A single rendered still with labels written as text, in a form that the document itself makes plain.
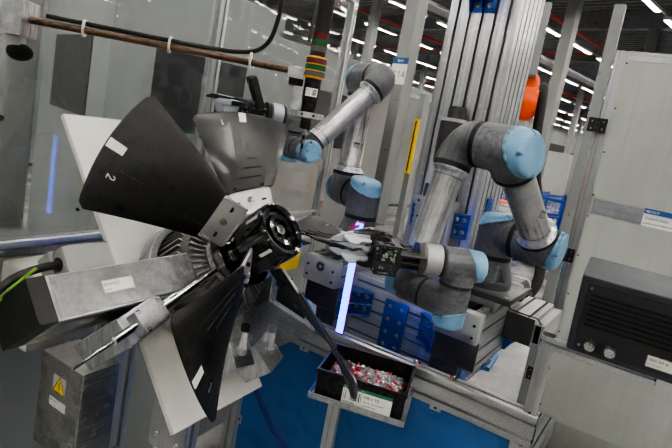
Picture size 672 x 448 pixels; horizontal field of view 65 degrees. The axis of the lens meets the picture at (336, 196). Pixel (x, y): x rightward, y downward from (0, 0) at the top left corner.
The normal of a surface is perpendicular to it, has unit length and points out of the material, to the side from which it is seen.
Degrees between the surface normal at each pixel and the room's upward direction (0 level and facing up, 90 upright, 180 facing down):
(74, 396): 90
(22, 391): 90
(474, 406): 90
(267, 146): 38
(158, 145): 76
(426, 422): 90
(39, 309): 50
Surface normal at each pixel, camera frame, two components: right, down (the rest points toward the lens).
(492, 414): -0.51, 0.03
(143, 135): 0.63, -0.05
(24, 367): 0.84, 0.22
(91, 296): 0.76, -0.45
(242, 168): 0.07, -0.57
